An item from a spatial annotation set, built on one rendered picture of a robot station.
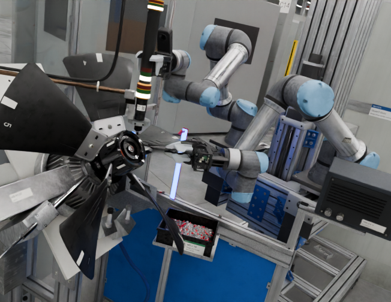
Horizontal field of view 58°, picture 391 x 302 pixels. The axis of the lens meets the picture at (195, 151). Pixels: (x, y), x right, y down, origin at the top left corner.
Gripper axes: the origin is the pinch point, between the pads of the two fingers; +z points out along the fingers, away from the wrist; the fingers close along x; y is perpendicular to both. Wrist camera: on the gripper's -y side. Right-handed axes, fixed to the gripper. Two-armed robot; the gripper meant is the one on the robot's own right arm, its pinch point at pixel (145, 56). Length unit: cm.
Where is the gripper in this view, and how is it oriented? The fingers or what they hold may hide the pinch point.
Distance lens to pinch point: 107.2
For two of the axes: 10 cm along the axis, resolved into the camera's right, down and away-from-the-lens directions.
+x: -9.4, -2.7, 2.1
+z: -2.8, 2.6, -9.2
